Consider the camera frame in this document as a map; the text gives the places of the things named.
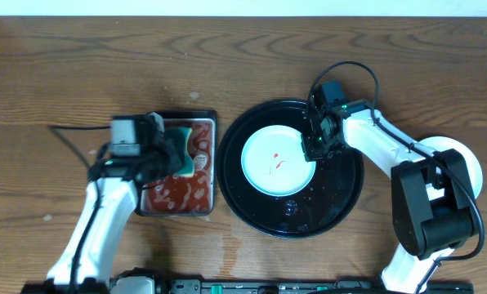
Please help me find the round black serving tray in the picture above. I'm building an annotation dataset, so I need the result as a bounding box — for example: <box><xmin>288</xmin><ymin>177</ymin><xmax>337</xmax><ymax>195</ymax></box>
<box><xmin>217</xmin><ymin>100</ymin><xmax>364</xmax><ymax>239</ymax></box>

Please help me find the left black cable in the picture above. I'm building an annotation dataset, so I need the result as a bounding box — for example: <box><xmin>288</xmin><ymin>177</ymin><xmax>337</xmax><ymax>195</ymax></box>
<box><xmin>47</xmin><ymin>124</ymin><xmax>114</xmax><ymax>294</ymax></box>

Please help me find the light blue plate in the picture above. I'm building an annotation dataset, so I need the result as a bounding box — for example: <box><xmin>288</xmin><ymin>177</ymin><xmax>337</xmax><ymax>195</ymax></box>
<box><xmin>420</xmin><ymin>136</ymin><xmax>484</xmax><ymax>198</ymax></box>
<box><xmin>241</xmin><ymin>125</ymin><xmax>316</xmax><ymax>198</ymax></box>

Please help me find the rectangular tray with red water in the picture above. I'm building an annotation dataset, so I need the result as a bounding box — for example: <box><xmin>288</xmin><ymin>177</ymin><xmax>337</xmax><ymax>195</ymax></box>
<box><xmin>137</xmin><ymin>110</ymin><xmax>217</xmax><ymax>216</ymax></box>

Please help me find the green and yellow sponge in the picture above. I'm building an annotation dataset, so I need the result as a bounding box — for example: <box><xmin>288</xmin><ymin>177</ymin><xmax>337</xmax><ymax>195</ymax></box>
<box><xmin>166</xmin><ymin>127</ymin><xmax>194</xmax><ymax>178</ymax></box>

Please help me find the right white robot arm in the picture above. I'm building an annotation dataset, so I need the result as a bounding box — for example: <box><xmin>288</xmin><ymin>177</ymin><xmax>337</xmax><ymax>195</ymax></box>
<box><xmin>302</xmin><ymin>100</ymin><xmax>485</xmax><ymax>293</ymax></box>

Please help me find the black cable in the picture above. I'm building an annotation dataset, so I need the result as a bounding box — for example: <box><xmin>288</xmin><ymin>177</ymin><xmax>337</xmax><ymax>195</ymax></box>
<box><xmin>47</xmin><ymin>124</ymin><xmax>114</xmax><ymax>294</ymax></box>
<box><xmin>308</xmin><ymin>60</ymin><xmax>486</xmax><ymax>294</ymax></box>

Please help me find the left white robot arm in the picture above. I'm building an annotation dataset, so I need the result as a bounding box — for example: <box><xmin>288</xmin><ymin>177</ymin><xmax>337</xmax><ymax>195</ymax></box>
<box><xmin>22</xmin><ymin>123</ymin><xmax>190</xmax><ymax>293</ymax></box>

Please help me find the right black cable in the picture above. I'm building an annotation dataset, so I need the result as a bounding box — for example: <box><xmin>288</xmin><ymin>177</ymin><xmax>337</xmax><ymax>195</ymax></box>
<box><xmin>308</xmin><ymin>60</ymin><xmax>486</xmax><ymax>294</ymax></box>

